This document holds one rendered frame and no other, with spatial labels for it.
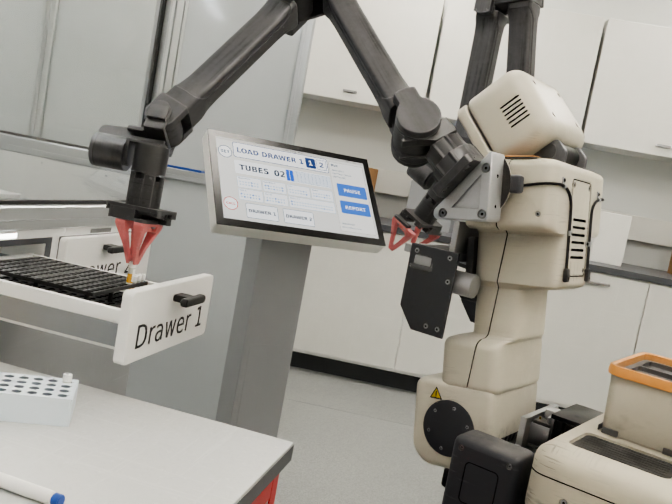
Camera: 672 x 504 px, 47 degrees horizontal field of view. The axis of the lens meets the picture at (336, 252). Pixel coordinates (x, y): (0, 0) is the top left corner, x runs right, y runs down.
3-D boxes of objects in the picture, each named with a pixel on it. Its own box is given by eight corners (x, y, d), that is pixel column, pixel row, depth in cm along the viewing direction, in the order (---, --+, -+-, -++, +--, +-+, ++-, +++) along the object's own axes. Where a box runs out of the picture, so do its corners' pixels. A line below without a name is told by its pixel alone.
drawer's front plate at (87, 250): (134, 279, 177) (141, 233, 176) (59, 294, 149) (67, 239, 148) (127, 278, 177) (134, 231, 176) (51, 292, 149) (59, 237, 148)
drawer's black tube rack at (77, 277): (142, 316, 136) (148, 281, 135) (86, 333, 119) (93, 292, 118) (34, 290, 141) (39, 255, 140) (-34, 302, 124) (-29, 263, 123)
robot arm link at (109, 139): (172, 101, 129) (181, 132, 136) (107, 89, 130) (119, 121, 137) (149, 158, 123) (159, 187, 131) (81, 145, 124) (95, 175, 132)
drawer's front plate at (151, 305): (204, 333, 139) (214, 274, 138) (122, 366, 111) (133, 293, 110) (195, 331, 139) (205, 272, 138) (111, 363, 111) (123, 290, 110)
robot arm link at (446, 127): (462, 136, 128) (457, 154, 133) (427, 95, 132) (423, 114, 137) (416, 159, 126) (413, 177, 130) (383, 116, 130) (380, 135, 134)
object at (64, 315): (193, 324, 138) (198, 291, 137) (118, 351, 113) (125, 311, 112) (3, 278, 147) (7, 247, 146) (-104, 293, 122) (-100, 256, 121)
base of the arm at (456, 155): (473, 158, 121) (504, 166, 131) (443, 123, 124) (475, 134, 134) (435, 197, 125) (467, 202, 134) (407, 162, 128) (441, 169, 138)
